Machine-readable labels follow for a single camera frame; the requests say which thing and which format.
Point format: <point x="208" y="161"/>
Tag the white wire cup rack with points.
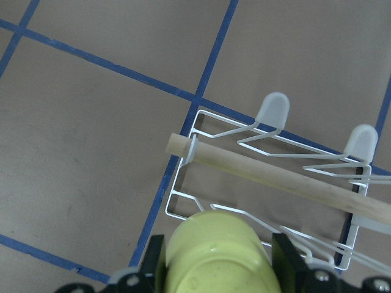
<point x="352" y="164"/>

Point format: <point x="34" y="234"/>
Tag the yellow plastic cup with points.
<point x="216" y="251"/>

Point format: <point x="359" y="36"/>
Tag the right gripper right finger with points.
<point x="294" y="275"/>

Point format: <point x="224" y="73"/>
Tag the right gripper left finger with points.
<point x="148" y="277"/>

